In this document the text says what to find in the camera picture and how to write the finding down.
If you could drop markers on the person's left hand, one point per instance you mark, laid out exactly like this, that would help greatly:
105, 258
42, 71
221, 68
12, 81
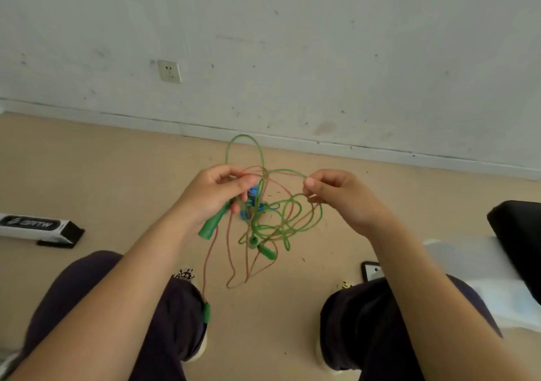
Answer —
207, 197

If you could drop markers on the person's right hand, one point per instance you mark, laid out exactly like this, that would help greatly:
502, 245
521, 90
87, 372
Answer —
342, 201

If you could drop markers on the person's left thumb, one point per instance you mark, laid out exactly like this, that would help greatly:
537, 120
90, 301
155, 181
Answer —
245, 182

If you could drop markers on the person's right thumb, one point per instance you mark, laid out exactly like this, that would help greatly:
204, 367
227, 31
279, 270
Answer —
312, 188

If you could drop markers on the person's right forearm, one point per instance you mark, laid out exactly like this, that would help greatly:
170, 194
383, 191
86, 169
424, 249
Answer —
427, 304

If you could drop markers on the person's left forearm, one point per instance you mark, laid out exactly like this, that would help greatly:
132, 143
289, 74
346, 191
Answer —
114, 300

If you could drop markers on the black framed phone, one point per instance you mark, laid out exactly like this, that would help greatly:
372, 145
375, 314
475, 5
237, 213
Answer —
372, 270

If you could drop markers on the person's right leg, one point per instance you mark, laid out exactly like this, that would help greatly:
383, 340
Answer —
359, 330

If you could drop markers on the person's leg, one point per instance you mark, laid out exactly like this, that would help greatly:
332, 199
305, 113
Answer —
177, 321
359, 330

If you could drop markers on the person's left leg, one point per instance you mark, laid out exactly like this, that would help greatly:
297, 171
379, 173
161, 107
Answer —
177, 321

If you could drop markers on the white plastic sheet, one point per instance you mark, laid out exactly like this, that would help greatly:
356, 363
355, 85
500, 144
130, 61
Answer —
486, 262

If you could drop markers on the black seat cushion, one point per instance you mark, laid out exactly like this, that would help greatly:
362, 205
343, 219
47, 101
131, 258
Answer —
520, 232

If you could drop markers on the black and white long box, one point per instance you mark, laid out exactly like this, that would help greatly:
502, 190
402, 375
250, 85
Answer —
29, 224

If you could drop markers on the white wall socket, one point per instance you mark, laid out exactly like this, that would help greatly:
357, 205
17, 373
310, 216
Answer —
169, 71

